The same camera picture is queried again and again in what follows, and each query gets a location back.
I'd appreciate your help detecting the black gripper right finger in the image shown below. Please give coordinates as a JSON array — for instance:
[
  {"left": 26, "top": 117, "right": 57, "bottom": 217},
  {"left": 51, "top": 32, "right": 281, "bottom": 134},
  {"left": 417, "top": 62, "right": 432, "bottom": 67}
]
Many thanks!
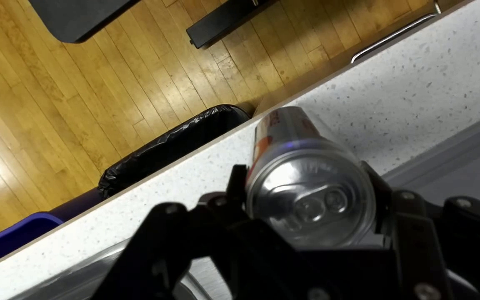
[{"left": 362, "top": 160, "right": 480, "bottom": 300}]

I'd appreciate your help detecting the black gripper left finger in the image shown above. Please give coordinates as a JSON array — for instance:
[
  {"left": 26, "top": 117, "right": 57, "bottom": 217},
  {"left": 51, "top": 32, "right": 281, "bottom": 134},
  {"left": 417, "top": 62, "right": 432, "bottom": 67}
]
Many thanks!
[{"left": 91, "top": 164, "right": 266, "bottom": 300}]

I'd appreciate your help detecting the silver soda can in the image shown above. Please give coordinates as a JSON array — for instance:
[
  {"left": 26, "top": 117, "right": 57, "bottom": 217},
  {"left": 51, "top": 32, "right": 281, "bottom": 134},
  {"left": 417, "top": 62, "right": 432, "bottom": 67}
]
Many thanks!
[{"left": 244, "top": 105, "right": 379, "bottom": 250}]

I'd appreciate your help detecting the grey plastic tray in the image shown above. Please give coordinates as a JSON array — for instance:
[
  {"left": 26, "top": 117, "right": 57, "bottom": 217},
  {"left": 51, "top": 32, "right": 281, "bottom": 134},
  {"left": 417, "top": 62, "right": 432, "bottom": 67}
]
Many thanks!
[{"left": 382, "top": 105, "right": 480, "bottom": 222}]

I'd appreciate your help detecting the black bagged trash bin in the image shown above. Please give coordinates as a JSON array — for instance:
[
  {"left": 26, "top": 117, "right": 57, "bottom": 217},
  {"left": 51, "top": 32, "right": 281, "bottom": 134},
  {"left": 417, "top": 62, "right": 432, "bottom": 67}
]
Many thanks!
[{"left": 97, "top": 104, "right": 254, "bottom": 197}]

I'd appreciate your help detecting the blue bin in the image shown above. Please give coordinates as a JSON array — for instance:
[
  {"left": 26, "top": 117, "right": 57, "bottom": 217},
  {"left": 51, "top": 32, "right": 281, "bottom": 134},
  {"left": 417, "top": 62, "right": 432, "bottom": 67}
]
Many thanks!
[{"left": 0, "top": 185, "right": 109, "bottom": 274}]

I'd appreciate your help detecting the black furniture base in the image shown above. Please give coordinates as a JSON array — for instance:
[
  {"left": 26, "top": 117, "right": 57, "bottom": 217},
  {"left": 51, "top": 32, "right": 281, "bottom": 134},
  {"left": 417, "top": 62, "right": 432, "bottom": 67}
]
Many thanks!
[{"left": 186, "top": 0, "right": 279, "bottom": 50}]

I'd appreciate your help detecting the dark floor mat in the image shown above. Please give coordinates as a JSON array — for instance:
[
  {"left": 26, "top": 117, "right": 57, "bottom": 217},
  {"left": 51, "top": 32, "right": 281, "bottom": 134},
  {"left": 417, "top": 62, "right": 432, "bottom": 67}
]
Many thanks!
[{"left": 27, "top": 0, "right": 142, "bottom": 45}]

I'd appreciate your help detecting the silver drawer handle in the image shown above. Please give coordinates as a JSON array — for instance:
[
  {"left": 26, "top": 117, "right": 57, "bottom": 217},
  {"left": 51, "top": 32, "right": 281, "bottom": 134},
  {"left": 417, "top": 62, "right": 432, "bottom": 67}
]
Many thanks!
[{"left": 351, "top": 14, "right": 442, "bottom": 65}]

